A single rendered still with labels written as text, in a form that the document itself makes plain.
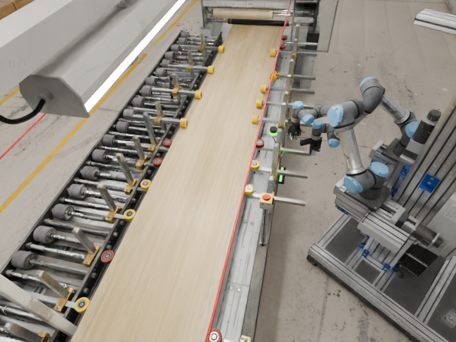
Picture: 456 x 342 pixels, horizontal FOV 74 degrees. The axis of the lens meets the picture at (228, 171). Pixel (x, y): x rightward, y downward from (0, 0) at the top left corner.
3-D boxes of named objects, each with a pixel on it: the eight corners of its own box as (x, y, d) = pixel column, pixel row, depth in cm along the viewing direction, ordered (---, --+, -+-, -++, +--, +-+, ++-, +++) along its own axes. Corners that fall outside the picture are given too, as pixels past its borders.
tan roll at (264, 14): (313, 19, 394) (314, 9, 385) (312, 22, 386) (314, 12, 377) (207, 15, 421) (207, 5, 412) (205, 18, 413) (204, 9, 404)
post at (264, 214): (267, 239, 214) (270, 202, 181) (265, 245, 211) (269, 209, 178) (260, 238, 215) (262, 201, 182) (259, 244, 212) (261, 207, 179)
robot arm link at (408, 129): (402, 147, 208) (410, 131, 198) (397, 134, 217) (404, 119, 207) (421, 148, 207) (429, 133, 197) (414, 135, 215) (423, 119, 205)
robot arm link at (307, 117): (319, 113, 207) (310, 105, 214) (306, 118, 204) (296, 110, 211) (317, 123, 213) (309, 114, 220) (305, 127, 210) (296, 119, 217)
